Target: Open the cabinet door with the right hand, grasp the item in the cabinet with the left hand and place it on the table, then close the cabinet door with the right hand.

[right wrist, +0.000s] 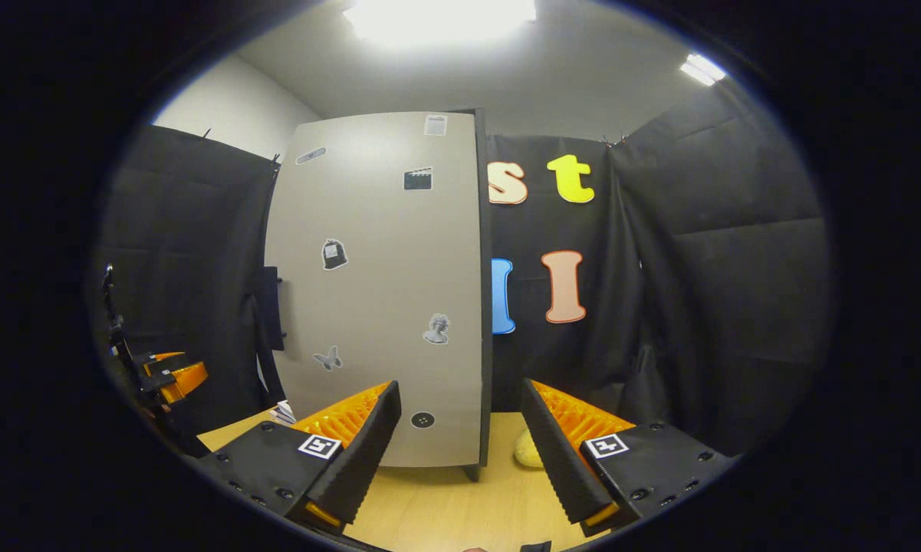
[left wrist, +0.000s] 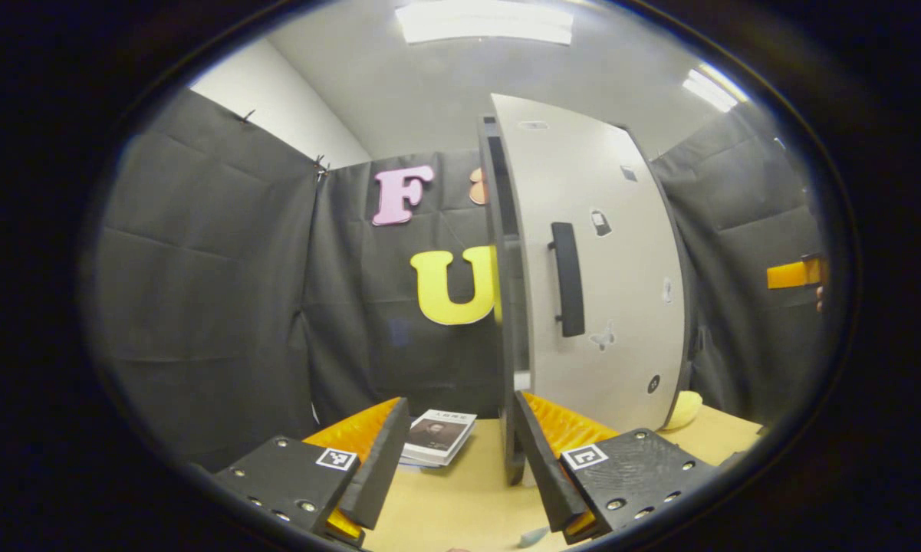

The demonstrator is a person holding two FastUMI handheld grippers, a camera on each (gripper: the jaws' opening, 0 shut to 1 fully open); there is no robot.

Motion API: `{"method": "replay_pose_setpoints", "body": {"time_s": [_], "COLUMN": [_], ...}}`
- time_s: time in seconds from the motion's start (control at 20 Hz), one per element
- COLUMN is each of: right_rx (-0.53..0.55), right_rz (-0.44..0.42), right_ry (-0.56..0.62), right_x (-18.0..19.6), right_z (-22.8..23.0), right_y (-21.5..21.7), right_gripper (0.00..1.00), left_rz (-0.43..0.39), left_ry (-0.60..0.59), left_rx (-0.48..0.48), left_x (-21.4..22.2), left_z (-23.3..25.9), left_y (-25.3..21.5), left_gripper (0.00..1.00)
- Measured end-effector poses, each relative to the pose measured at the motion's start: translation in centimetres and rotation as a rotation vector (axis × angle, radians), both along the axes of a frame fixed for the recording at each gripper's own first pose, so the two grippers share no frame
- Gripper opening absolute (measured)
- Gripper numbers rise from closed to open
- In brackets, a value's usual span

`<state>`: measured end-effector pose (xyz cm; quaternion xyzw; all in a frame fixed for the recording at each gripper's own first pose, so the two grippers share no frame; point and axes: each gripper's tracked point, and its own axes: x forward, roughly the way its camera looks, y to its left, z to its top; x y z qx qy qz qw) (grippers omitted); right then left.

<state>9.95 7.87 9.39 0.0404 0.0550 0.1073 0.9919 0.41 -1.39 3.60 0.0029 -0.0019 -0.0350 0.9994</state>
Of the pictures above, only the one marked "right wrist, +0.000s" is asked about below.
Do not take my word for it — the large ceiling light panel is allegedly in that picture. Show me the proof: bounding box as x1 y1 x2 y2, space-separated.
343 0 538 48

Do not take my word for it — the small ceiling light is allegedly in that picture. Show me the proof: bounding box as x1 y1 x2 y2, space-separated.
679 52 728 87

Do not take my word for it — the black backdrop cloth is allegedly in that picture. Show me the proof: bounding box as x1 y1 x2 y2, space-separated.
92 77 834 461

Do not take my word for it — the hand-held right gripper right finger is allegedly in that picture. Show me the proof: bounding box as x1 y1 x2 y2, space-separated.
521 377 737 539

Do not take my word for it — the yellow round sponge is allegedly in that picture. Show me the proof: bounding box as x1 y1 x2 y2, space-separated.
513 429 544 469

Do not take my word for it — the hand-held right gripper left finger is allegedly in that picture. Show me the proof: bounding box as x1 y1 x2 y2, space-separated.
199 381 405 535

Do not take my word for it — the black door handle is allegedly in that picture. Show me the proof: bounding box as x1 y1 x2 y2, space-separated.
255 265 287 353

